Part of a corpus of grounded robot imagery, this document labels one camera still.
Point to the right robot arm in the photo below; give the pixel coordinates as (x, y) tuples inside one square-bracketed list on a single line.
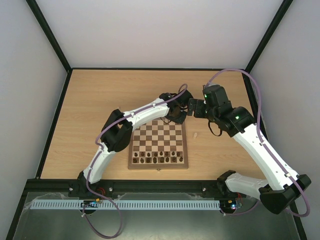
[(282, 184)]

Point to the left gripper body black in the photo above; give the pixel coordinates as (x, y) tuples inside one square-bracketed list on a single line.
[(177, 118)]

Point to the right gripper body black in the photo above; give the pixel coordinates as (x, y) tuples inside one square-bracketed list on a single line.
[(198, 108)]

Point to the dark pieces row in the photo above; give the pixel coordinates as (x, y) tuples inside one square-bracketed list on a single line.
[(158, 160), (151, 154)]

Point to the grey slotted cable duct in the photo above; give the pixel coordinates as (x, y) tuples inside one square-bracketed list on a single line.
[(64, 204)]

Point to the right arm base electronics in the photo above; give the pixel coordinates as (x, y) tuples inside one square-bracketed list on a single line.
[(230, 206)]

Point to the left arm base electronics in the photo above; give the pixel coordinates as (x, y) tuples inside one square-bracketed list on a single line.
[(91, 205)]

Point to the wooden chess board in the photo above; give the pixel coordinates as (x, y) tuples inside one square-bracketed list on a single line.
[(155, 136)]

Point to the black aluminium frame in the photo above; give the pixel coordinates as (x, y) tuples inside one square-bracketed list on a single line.
[(60, 185)]

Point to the dark pieces front row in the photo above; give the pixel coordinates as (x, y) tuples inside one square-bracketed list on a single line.
[(158, 160)]

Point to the dark pieces back row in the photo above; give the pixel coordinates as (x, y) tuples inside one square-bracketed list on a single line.
[(151, 154)]

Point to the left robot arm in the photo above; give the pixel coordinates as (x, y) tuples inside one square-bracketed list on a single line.
[(116, 134)]

